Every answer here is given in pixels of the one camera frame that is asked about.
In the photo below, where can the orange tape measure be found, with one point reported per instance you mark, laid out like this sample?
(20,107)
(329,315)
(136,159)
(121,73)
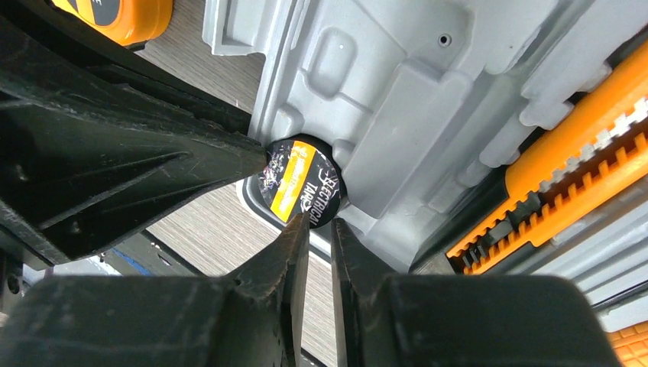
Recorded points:
(126,22)

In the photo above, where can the small round silver disc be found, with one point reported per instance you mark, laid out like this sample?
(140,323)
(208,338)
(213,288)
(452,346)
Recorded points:
(301,176)

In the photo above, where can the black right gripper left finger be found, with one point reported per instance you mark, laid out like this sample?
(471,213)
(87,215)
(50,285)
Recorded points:
(252,316)

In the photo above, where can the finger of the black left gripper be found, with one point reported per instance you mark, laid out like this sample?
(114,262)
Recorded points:
(98,144)

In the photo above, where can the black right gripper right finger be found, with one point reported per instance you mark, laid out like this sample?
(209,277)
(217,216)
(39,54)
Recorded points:
(385,318)

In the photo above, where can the orange utility knife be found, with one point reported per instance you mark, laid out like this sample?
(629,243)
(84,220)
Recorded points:
(597,151)

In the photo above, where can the orange phillips screwdriver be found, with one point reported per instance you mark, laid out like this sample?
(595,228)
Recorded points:
(630,345)

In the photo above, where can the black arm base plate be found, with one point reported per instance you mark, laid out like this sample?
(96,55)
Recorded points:
(145,254)

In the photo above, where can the grey plastic tool case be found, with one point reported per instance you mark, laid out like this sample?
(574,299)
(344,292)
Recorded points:
(426,104)

